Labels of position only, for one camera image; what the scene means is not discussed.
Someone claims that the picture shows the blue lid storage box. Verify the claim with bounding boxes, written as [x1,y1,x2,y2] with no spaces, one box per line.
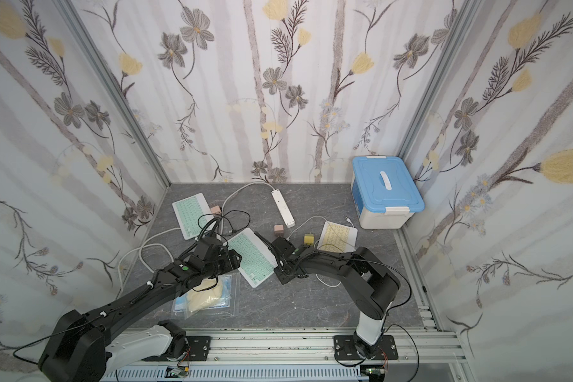
[351,156,425,229]

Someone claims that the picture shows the white power strip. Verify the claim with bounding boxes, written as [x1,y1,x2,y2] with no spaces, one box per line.
[272,189,295,228]

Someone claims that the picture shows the white charging cable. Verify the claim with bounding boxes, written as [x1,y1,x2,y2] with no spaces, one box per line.
[286,214,357,289]

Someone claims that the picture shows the yellow charger plug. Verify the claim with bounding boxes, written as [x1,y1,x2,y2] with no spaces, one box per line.
[303,233,315,246]

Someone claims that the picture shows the yellow wireless keyboard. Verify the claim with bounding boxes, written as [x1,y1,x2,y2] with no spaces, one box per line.
[317,222,358,253]

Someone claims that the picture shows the bagged blue masks and gloves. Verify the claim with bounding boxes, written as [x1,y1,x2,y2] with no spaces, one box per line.
[172,274,239,319]

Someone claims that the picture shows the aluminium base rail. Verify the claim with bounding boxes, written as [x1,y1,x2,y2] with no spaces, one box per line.
[103,324,475,381]

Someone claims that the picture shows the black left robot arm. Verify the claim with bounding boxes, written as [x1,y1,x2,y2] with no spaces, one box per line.
[38,237,242,381]

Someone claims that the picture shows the green wireless keyboard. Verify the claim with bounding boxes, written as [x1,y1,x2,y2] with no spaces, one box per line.
[228,228,277,288]
[172,193,214,240]

